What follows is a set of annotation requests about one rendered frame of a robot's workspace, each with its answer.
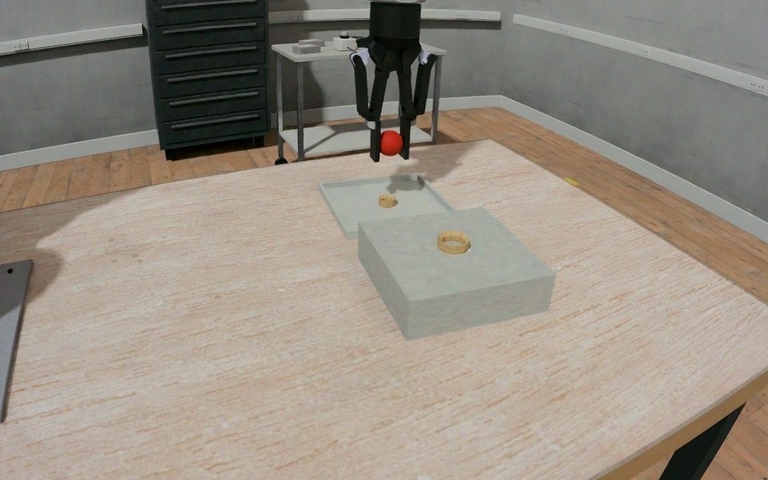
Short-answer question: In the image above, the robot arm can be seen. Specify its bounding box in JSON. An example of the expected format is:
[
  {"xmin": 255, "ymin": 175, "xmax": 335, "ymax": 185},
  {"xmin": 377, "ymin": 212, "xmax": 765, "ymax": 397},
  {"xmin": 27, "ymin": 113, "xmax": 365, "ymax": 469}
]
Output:
[{"xmin": 357, "ymin": 0, "xmax": 426, "ymax": 48}]

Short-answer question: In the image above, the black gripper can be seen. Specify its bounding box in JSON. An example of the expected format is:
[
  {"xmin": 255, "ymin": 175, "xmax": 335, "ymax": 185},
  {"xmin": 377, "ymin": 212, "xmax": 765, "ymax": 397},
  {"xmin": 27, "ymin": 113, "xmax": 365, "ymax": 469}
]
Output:
[{"xmin": 349, "ymin": 2, "xmax": 437, "ymax": 163}]

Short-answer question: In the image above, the red ball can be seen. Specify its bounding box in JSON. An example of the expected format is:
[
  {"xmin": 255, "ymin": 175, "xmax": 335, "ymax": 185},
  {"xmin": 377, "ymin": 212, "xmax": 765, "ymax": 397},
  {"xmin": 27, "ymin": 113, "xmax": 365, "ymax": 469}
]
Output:
[{"xmin": 380, "ymin": 130, "xmax": 403, "ymax": 157}]

